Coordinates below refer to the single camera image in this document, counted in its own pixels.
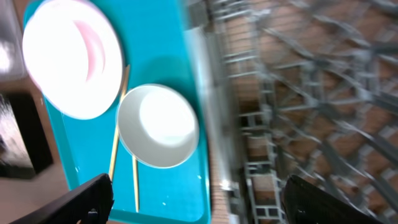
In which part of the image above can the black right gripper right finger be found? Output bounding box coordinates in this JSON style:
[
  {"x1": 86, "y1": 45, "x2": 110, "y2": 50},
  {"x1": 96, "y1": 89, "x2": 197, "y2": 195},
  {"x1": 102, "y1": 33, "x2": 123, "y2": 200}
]
[{"x1": 282, "y1": 175, "x2": 381, "y2": 224}]

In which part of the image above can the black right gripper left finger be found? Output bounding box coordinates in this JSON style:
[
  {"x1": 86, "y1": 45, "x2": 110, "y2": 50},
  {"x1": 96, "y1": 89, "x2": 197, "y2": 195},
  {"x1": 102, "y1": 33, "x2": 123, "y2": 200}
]
[{"x1": 11, "y1": 173, "x2": 114, "y2": 224}]

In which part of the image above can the small pink plate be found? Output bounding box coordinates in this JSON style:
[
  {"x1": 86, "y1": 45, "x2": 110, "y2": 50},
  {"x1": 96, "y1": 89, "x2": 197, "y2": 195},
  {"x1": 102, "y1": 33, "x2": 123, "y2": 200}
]
[{"x1": 47, "y1": 0, "x2": 106, "y2": 82}]

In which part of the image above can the grey dishwasher rack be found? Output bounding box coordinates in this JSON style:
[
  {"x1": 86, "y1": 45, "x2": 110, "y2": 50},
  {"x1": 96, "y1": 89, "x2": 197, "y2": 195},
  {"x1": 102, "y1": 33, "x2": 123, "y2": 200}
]
[{"x1": 184, "y1": 0, "x2": 397, "y2": 223}]

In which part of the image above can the left wooden chopstick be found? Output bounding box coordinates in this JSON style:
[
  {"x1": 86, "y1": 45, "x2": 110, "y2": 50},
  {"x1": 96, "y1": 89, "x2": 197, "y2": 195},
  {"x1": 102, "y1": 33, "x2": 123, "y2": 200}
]
[{"x1": 108, "y1": 65, "x2": 131, "y2": 181}]

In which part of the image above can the wooden chopstick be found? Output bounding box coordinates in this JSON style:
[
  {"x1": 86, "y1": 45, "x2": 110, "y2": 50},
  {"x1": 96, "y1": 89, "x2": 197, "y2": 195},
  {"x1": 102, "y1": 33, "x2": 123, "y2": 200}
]
[
  {"x1": 132, "y1": 155, "x2": 139, "y2": 213},
  {"x1": 108, "y1": 65, "x2": 131, "y2": 181}
]

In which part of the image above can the right wooden chopstick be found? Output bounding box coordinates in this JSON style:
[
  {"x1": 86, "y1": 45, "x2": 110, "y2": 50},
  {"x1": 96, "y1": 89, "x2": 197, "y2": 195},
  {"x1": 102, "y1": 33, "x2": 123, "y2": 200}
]
[{"x1": 132, "y1": 155, "x2": 139, "y2": 213}]

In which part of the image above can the black plastic tray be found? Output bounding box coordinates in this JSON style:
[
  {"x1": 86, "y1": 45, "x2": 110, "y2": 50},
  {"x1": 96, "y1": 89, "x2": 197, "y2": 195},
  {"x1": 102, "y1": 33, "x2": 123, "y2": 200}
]
[{"x1": 0, "y1": 91, "x2": 53, "y2": 180}]

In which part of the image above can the grey bowl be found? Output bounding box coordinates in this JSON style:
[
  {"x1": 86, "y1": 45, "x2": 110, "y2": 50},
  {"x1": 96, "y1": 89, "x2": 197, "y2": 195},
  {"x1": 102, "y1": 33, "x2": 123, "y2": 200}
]
[{"x1": 117, "y1": 84, "x2": 200, "y2": 169}]

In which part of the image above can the large white plate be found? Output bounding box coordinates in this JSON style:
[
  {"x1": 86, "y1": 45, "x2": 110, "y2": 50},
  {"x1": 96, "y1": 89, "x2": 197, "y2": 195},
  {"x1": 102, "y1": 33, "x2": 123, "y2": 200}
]
[{"x1": 22, "y1": 1, "x2": 124, "y2": 119}]

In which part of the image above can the clear plastic bin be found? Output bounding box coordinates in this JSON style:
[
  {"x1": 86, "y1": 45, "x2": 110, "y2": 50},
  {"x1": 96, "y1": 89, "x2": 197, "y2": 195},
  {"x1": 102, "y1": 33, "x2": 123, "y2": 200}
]
[{"x1": 1, "y1": 0, "x2": 27, "y2": 82}]

